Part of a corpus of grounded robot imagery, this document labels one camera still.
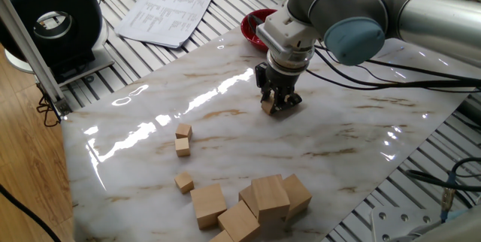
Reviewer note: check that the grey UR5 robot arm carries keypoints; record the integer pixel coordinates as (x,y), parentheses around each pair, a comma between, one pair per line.
(432,20)

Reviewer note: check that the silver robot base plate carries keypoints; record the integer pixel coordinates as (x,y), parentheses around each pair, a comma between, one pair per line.
(391,227)

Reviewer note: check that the small wooden cube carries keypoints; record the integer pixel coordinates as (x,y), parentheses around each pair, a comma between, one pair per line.
(184,182)
(183,131)
(182,147)
(267,106)

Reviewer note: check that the aluminium frame profile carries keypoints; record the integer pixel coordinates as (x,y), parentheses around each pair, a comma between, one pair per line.
(28,50)

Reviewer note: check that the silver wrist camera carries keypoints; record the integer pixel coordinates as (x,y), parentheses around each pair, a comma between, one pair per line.
(268,41)

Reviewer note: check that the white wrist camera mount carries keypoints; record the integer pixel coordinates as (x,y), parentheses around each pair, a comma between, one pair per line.
(289,28)

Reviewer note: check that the white marble pattern board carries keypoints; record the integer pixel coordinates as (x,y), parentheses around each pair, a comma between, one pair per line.
(300,159)

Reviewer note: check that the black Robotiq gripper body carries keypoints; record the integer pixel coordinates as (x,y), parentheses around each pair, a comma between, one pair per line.
(282,78)

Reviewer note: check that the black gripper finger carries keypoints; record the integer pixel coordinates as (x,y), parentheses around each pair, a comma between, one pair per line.
(287,99)
(263,80)

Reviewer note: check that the red bowl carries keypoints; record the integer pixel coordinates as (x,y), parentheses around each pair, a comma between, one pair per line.
(250,35)

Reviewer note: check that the large wooden cube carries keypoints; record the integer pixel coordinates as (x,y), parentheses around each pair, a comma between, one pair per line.
(248,198)
(298,195)
(221,237)
(238,221)
(270,197)
(208,205)

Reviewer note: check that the white printed paper stack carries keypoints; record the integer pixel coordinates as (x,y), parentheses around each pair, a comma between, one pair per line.
(165,13)

